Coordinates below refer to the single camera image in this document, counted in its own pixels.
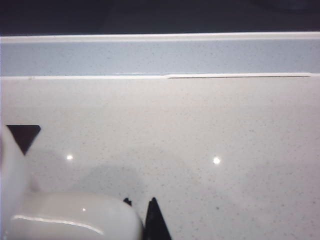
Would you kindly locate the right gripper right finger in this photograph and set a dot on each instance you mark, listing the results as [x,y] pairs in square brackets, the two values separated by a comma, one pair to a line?
[156,225]

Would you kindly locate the white Starbucks logo mug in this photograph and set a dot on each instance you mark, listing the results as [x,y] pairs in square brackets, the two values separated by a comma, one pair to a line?
[75,220]

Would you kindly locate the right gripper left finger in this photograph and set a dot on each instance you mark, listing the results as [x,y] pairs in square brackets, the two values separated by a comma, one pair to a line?
[128,201]

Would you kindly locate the black undermount sink basin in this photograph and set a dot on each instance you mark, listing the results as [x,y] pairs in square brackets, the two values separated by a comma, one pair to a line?
[23,137]

